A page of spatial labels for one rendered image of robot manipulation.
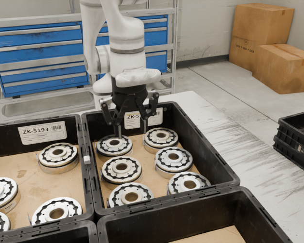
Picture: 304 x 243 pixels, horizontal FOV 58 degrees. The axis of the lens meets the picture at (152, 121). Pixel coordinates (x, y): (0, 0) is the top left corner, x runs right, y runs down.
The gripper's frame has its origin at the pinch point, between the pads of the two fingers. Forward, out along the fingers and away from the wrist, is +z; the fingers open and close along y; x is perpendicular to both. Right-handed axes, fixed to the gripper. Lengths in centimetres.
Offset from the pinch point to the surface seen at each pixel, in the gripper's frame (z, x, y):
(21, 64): 37, -184, 28
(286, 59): 56, -153, -230
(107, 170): 11.3, -1.1, 6.5
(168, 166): 11.3, 3.6, -8.4
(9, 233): 4.3, 16.1, 27.4
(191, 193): 4.3, 20.4, -4.9
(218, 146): 27, -16, -40
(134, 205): 4.7, 18.4, 6.2
